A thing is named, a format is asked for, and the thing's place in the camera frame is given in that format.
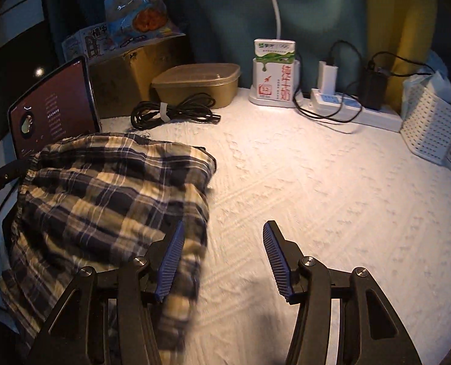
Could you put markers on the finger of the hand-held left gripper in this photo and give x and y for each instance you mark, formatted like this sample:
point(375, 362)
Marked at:
point(5, 175)

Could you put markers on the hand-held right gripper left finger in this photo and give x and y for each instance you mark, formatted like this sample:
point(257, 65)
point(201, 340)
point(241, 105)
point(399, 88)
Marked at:
point(170, 262)

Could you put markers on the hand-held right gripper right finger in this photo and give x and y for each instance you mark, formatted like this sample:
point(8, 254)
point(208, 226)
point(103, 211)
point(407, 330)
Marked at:
point(276, 262)

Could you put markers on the plaid pants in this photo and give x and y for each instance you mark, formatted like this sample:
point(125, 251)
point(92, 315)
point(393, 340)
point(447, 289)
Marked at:
point(96, 197)

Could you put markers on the tablet with red screen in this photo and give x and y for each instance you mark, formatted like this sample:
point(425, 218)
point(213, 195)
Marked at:
point(54, 110)

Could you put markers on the white textured tablecloth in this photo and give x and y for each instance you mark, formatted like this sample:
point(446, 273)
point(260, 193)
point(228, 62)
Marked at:
point(305, 178)

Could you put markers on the printed paper box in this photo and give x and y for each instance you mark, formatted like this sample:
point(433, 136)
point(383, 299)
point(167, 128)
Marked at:
point(81, 43)

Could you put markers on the brown cardboard box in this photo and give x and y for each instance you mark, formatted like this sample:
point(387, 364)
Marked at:
point(134, 80)

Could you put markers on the white power strip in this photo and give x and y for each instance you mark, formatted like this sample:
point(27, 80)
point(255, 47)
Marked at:
point(381, 119)

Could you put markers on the brown plastic food container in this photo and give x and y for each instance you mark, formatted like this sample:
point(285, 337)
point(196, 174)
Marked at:
point(195, 85)

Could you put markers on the milk carton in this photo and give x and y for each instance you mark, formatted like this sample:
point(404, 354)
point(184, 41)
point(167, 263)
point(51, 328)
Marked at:
point(275, 72)

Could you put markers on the white charger plug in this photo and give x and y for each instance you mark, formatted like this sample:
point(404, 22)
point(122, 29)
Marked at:
point(327, 78)

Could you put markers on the black power adapter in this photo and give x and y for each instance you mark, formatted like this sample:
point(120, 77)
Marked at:
point(373, 87)

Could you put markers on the white perforated basket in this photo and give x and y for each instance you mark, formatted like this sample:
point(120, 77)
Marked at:
point(430, 125)

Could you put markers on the snack bag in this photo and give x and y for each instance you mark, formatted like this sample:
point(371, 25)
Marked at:
point(134, 7)

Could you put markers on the clear plastic bag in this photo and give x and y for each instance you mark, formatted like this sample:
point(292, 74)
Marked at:
point(419, 81)

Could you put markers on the white desk lamp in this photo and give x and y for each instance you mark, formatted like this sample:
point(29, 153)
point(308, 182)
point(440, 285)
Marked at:
point(275, 11)

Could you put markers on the yellow curtain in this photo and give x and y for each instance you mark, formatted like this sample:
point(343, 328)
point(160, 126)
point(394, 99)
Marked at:
point(400, 26)

